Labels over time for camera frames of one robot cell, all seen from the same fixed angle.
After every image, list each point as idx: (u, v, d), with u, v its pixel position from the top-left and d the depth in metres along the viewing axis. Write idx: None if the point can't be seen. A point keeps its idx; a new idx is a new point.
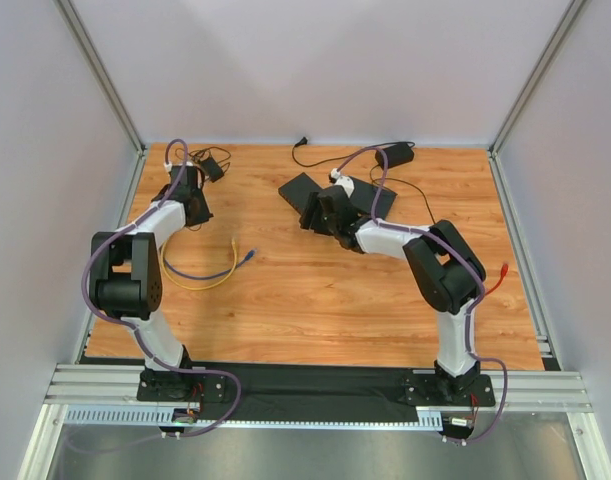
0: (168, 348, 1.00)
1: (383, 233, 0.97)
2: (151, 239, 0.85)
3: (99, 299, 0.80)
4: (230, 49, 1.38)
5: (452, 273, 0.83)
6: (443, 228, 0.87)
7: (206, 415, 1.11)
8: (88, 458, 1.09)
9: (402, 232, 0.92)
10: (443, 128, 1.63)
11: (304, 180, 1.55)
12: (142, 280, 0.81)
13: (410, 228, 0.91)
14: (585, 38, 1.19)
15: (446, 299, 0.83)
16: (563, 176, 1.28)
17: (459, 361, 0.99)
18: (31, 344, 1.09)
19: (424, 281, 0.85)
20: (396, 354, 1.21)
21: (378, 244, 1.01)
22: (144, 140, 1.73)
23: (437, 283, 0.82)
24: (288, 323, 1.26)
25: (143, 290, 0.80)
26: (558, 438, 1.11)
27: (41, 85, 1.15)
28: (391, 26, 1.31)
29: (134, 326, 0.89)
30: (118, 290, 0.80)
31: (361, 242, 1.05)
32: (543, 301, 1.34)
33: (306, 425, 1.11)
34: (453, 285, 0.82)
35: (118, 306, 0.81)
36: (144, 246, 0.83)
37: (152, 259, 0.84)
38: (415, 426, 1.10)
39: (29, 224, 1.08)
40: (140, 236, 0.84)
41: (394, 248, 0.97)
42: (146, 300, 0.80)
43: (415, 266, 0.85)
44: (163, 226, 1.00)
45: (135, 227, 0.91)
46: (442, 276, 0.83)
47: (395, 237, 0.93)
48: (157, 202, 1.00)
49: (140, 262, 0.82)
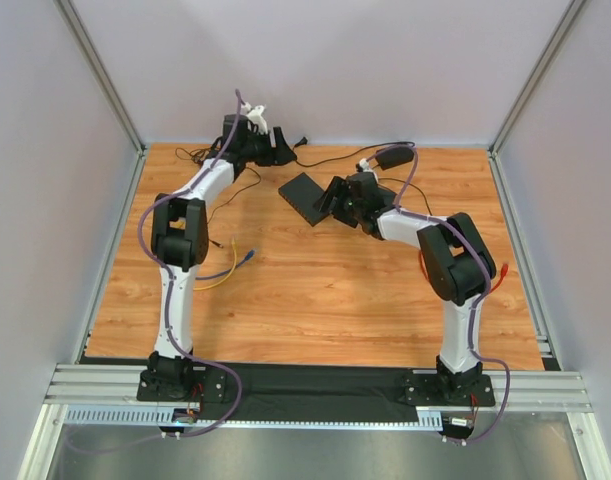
0: (184, 328, 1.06)
1: (404, 219, 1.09)
2: (202, 207, 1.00)
3: (158, 248, 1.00)
4: (230, 49, 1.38)
5: (460, 264, 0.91)
6: (460, 220, 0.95)
7: (206, 415, 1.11)
8: (88, 458, 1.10)
9: (421, 221, 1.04)
10: (443, 127, 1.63)
11: (304, 180, 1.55)
12: (192, 240, 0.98)
13: (428, 217, 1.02)
14: (585, 38, 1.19)
15: (452, 289, 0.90)
16: (563, 176, 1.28)
17: (460, 357, 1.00)
18: (31, 344, 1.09)
19: (434, 269, 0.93)
20: (396, 354, 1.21)
21: (397, 230, 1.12)
22: (144, 140, 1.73)
23: (445, 272, 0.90)
24: (288, 323, 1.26)
25: (193, 247, 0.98)
26: (558, 438, 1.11)
27: (40, 85, 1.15)
28: (390, 26, 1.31)
29: (171, 276, 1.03)
30: (174, 243, 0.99)
31: (382, 228, 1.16)
32: (543, 300, 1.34)
33: (306, 425, 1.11)
34: (460, 276, 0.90)
35: (173, 255, 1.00)
36: (196, 211, 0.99)
37: (203, 222, 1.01)
38: (415, 426, 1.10)
39: (29, 224, 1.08)
40: (194, 204, 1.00)
41: (411, 235, 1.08)
42: (195, 255, 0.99)
43: (428, 253, 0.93)
44: (214, 188, 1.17)
45: (190, 191, 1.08)
46: (451, 266, 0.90)
47: (413, 224, 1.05)
48: (211, 164, 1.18)
49: (192, 223, 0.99)
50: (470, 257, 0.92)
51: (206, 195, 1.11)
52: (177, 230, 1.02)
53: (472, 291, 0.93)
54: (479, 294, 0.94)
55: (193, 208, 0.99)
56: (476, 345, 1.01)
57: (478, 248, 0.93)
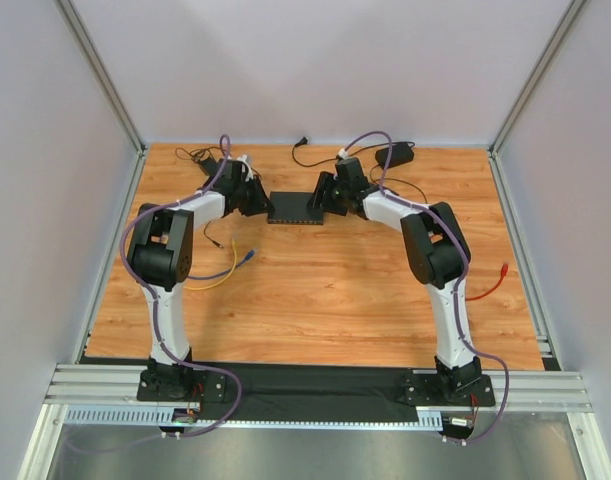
0: (178, 338, 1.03)
1: (387, 204, 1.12)
2: (189, 218, 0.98)
3: (135, 262, 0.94)
4: (230, 49, 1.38)
5: (439, 250, 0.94)
6: (441, 208, 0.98)
7: (206, 415, 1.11)
8: (87, 459, 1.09)
9: (404, 207, 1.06)
10: (443, 127, 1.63)
11: (277, 196, 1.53)
12: (174, 252, 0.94)
13: (411, 204, 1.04)
14: (586, 37, 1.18)
15: (430, 272, 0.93)
16: (563, 176, 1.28)
17: (454, 352, 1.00)
18: (31, 343, 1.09)
19: (415, 254, 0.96)
20: (396, 354, 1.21)
21: (381, 213, 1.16)
22: (145, 140, 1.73)
23: (423, 256, 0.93)
24: (288, 323, 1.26)
25: (173, 261, 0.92)
26: (558, 438, 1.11)
27: (41, 86, 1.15)
28: (391, 27, 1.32)
29: (155, 296, 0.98)
30: (155, 257, 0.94)
31: (367, 209, 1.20)
32: (543, 301, 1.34)
33: (306, 425, 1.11)
34: (438, 260, 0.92)
35: (150, 269, 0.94)
36: (182, 222, 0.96)
37: (187, 235, 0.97)
38: (414, 426, 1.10)
39: (29, 224, 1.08)
40: (181, 214, 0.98)
41: (392, 219, 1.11)
42: (175, 270, 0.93)
43: (410, 239, 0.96)
44: (203, 213, 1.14)
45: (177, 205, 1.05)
46: (430, 252, 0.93)
47: (397, 210, 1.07)
48: (201, 191, 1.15)
49: (176, 233, 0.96)
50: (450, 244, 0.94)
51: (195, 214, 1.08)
52: (157, 246, 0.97)
53: (451, 274, 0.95)
54: (458, 276, 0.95)
55: (178, 218, 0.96)
56: (469, 336, 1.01)
57: (457, 235, 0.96)
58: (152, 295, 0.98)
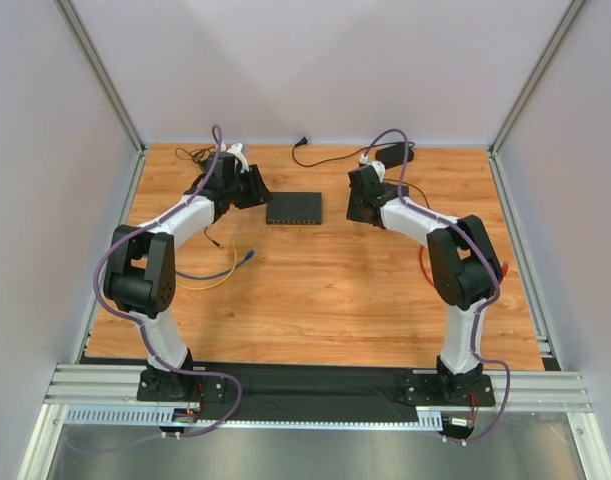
0: (172, 348, 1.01)
1: (409, 214, 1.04)
2: (169, 241, 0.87)
3: (111, 291, 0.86)
4: (230, 49, 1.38)
5: (468, 269, 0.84)
6: (471, 223, 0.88)
7: (206, 415, 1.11)
8: (87, 459, 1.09)
9: (429, 220, 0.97)
10: (443, 128, 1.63)
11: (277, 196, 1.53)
12: (153, 281, 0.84)
13: (437, 216, 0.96)
14: (586, 37, 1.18)
15: (457, 293, 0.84)
16: (563, 177, 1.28)
17: (461, 359, 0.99)
18: (32, 343, 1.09)
19: (441, 272, 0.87)
20: (396, 353, 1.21)
21: (401, 223, 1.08)
22: (144, 140, 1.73)
23: (452, 276, 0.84)
24: (288, 323, 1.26)
25: (152, 291, 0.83)
26: (558, 438, 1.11)
27: (41, 85, 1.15)
28: (391, 28, 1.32)
29: (141, 322, 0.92)
30: (132, 286, 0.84)
31: (385, 218, 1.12)
32: (542, 301, 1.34)
33: (306, 425, 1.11)
34: (467, 281, 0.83)
35: (129, 300, 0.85)
36: (160, 247, 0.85)
37: (167, 260, 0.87)
38: (414, 426, 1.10)
39: (28, 223, 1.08)
40: (160, 237, 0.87)
41: (414, 230, 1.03)
42: (155, 299, 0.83)
43: (436, 255, 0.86)
44: (191, 224, 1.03)
45: (158, 224, 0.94)
46: (458, 271, 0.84)
47: (421, 222, 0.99)
48: (188, 198, 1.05)
49: (155, 260, 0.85)
50: (479, 263, 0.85)
51: (178, 230, 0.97)
52: (136, 270, 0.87)
53: (477, 296, 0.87)
54: (484, 298, 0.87)
55: (157, 243, 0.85)
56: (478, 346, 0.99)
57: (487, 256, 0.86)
58: (137, 321, 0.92)
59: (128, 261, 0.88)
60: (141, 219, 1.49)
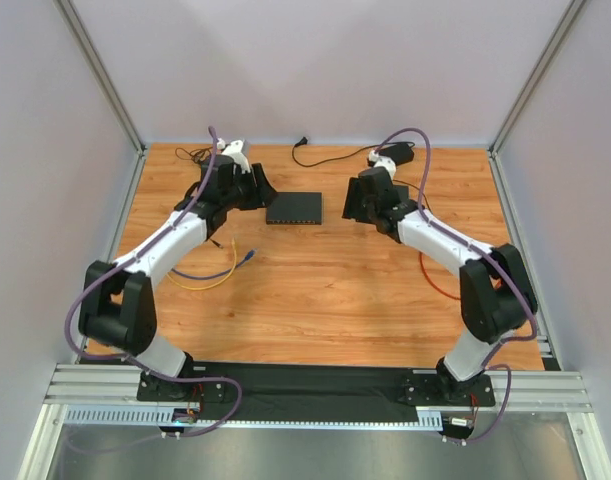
0: (164, 360, 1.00)
1: (434, 235, 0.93)
2: (145, 284, 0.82)
3: (86, 329, 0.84)
4: (230, 50, 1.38)
5: (502, 303, 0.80)
6: (507, 253, 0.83)
7: (206, 415, 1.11)
8: (87, 459, 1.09)
9: (459, 247, 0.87)
10: (443, 128, 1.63)
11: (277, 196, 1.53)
12: (127, 326, 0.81)
13: (469, 243, 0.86)
14: (586, 37, 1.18)
15: (491, 330, 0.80)
16: (563, 177, 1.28)
17: (468, 371, 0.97)
18: (32, 344, 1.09)
19: (473, 306, 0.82)
20: (397, 353, 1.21)
21: (423, 243, 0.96)
22: (145, 140, 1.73)
23: (487, 313, 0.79)
24: (288, 323, 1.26)
25: (127, 336, 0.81)
26: (558, 438, 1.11)
27: (41, 85, 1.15)
28: (391, 28, 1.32)
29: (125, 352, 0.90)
30: (107, 327, 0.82)
31: (405, 234, 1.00)
32: (542, 300, 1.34)
33: (306, 425, 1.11)
34: (502, 317, 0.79)
35: (104, 340, 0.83)
36: (135, 292, 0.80)
37: (144, 303, 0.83)
38: (414, 426, 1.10)
39: (27, 223, 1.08)
40: (135, 279, 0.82)
41: (439, 253, 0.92)
42: (130, 343, 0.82)
43: (470, 289, 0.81)
44: (178, 249, 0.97)
45: (137, 258, 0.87)
46: (494, 307, 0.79)
47: (449, 248, 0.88)
48: (175, 220, 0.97)
49: (129, 305, 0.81)
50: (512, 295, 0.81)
51: (162, 260, 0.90)
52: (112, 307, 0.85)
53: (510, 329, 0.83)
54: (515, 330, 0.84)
55: (131, 287, 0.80)
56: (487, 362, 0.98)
57: (522, 289, 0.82)
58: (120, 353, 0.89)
59: (104, 298, 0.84)
60: (141, 220, 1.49)
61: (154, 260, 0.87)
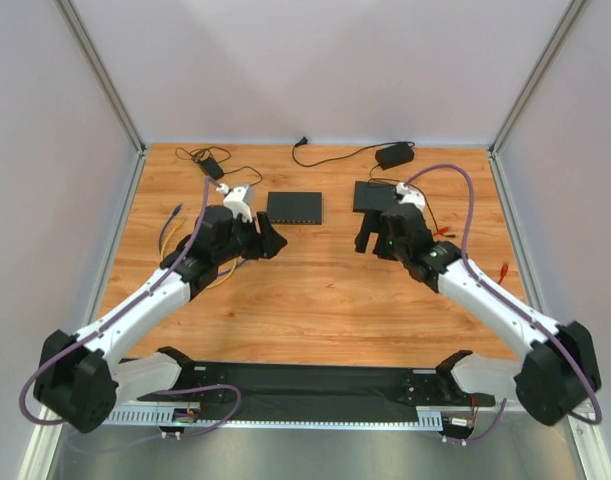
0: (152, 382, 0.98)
1: (487, 300, 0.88)
2: (100, 369, 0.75)
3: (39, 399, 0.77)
4: (230, 50, 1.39)
5: (568, 389, 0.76)
6: (578, 337, 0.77)
7: (206, 415, 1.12)
8: (88, 458, 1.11)
9: (520, 322, 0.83)
10: (443, 128, 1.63)
11: (275, 198, 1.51)
12: (77, 409, 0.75)
13: (533, 320, 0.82)
14: (586, 36, 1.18)
15: (555, 416, 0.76)
16: (563, 176, 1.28)
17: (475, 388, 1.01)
18: (32, 344, 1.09)
19: (536, 390, 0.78)
20: (394, 353, 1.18)
21: (469, 301, 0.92)
22: (145, 140, 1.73)
23: (552, 400, 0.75)
24: (288, 323, 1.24)
25: (75, 418, 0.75)
26: (558, 437, 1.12)
27: (42, 85, 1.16)
28: (391, 29, 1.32)
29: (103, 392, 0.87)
30: (57, 404, 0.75)
31: (446, 286, 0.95)
32: (543, 300, 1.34)
33: (306, 425, 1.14)
34: (568, 404, 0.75)
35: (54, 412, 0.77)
36: (86, 376, 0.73)
37: (98, 386, 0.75)
38: (414, 426, 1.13)
39: (27, 223, 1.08)
40: (91, 361, 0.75)
41: (492, 319, 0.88)
42: (78, 424, 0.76)
43: (535, 374, 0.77)
44: (153, 316, 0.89)
45: (101, 332, 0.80)
46: (560, 394, 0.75)
47: (507, 321, 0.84)
48: (152, 285, 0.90)
49: (79, 388, 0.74)
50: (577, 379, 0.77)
51: (130, 333, 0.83)
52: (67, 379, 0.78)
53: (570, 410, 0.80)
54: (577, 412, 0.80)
55: (84, 371, 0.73)
56: None
57: (589, 373, 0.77)
58: None
59: (62, 368, 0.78)
60: (141, 219, 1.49)
61: (118, 335, 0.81)
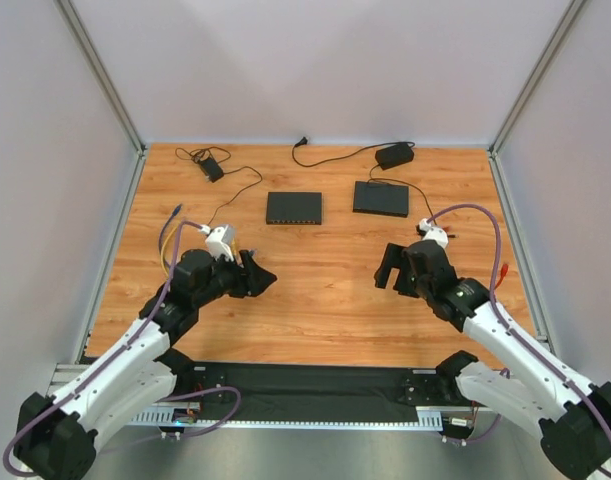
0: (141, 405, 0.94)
1: (517, 351, 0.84)
2: (74, 434, 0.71)
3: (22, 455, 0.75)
4: (230, 50, 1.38)
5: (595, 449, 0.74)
6: None
7: (206, 415, 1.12)
8: None
9: (553, 381, 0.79)
10: (443, 128, 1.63)
11: (275, 197, 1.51)
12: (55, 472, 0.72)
13: (567, 379, 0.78)
14: (587, 36, 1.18)
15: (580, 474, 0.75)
16: (564, 177, 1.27)
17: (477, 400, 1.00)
18: (32, 345, 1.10)
19: (562, 451, 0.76)
20: (396, 354, 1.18)
21: (497, 349, 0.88)
22: (145, 140, 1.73)
23: (584, 464, 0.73)
24: (288, 324, 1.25)
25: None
26: None
27: (42, 85, 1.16)
28: (391, 28, 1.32)
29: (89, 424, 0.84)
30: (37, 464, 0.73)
31: (474, 332, 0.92)
32: (542, 301, 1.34)
33: (306, 425, 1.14)
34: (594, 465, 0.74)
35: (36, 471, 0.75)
36: (61, 442, 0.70)
37: (76, 449, 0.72)
38: (415, 426, 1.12)
39: (27, 223, 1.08)
40: (66, 425, 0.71)
41: (522, 372, 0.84)
42: None
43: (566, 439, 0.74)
44: (133, 369, 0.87)
45: (76, 392, 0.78)
46: (590, 457, 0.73)
47: (538, 377, 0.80)
48: (129, 338, 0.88)
49: (57, 452, 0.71)
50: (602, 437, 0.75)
51: (109, 390, 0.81)
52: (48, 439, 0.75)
53: None
54: None
55: (59, 436, 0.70)
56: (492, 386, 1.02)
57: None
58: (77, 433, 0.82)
59: (40, 425, 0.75)
60: (141, 220, 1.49)
61: (95, 394, 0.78)
